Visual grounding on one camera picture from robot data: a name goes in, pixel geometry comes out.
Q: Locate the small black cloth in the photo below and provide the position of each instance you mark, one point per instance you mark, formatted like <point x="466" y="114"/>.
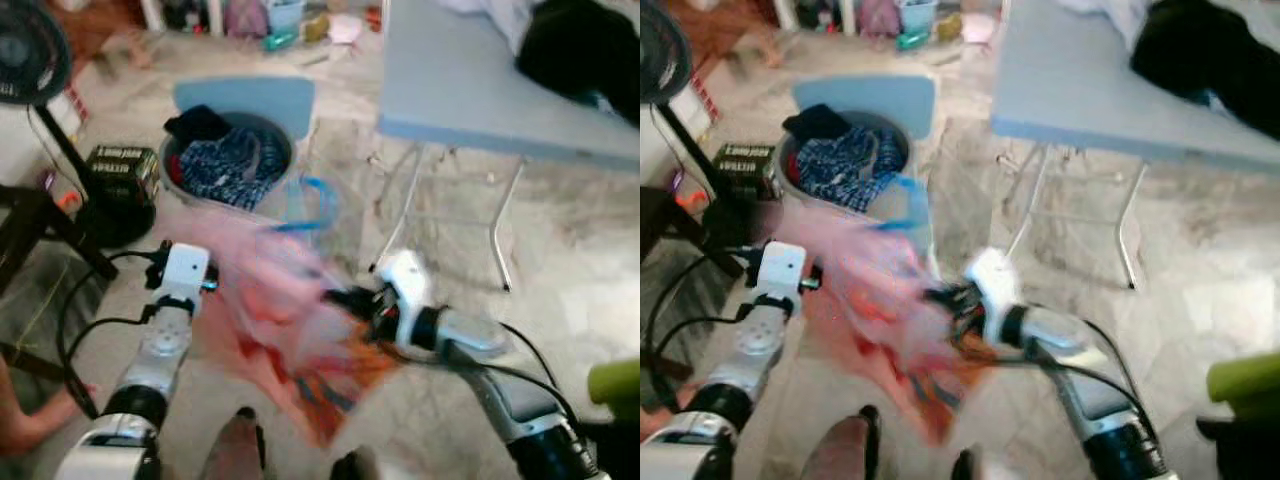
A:
<point x="818" y="120"/>
<point x="200" y="123"/>

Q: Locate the person's bare foot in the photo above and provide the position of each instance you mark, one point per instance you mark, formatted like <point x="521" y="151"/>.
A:
<point x="660" y="422"/>
<point x="30" y="420"/>

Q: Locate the pink bag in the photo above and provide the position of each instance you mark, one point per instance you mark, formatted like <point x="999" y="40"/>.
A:
<point x="878" y="18"/>
<point x="245" y="18"/>

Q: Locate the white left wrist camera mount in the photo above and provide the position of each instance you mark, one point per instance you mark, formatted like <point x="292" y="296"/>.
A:
<point x="782" y="268"/>
<point x="185" y="270"/>

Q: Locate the robot left leg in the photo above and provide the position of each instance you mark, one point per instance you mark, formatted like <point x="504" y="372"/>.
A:
<point x="235" y="450"/>
<point x="845" y="450"/>

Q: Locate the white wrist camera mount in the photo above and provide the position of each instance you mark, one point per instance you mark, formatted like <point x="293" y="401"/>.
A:
<point x="993" y="280"/>
<point x="782" y="268"/>
<point x="185" y="270"/>
<point x="405" y="280"/>

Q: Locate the black standing fan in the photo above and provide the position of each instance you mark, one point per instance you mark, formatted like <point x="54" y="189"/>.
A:
<point x="660" y="50"/>
<point x="25" y="50"/>

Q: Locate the black fleece garment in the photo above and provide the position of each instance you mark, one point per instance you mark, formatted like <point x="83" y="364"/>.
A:
<point x="580" y="50"/>
<point x="1200" y="55"/>

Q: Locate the grey laundry basket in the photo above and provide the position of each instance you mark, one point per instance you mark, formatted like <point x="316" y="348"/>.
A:
<point x="265" y="212"/>
<point x="885" y="212"/>

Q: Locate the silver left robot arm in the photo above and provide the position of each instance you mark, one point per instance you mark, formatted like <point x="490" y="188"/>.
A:
<point x="755" y="350"/>
<point x="160" y="350"/>

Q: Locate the blue plastic hanger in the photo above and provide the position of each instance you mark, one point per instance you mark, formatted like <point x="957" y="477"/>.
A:
<point x="915" y="185"/>
<point x="312" y="183"/>

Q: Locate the blue plaid shirt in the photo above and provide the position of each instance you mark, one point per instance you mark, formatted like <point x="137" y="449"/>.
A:
<point x="225" y="165"/>
<point x="850" y="165"/>

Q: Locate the pink garment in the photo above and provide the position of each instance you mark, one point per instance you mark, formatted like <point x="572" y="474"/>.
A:
<point x="880" y="290"/>
<point x="270" y="290"/>

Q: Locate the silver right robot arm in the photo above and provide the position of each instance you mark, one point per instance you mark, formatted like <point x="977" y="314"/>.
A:
<point x="1055" y="335"/>
<point x="470" y="335"/>

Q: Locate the teal plastic container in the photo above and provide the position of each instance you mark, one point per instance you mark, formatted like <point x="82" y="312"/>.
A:
<point x="915" y="20"/>
<point x="285" y="20"/>

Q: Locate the black printed cardboard box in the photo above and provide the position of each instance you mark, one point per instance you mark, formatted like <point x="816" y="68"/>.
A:
<point x="748" y="168"/>
<point x="120" y="170"/>

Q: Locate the robot leg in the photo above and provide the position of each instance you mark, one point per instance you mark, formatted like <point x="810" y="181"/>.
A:
<point x="355" y="468"/>
<point x="967" y="468"/>
<point x="235" y="450"/>
<point x="845" y="450"/>

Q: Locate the dark wooden chair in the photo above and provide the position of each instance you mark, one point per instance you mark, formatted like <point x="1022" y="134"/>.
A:
<point x="665" y="215"/>
<point x="30" y="215"/>

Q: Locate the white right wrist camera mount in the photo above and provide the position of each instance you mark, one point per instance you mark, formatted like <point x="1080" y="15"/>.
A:
<point x="993" y="280"/>
<point x="405" y="280"/>

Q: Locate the grey folding table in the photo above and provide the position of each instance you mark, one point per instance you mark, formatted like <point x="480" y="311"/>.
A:
<point x="1060" y="80"/>
<point x="450" y="80"/>

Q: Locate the robot right leg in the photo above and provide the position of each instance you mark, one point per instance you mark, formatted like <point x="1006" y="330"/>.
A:
<point x="355" y="468"/>
<point x="967" y="468"/>

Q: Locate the green t-shirt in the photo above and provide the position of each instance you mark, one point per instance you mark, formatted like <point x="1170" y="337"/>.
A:
<point x="615" y="385"/>
<point x="1245" y="380"/>

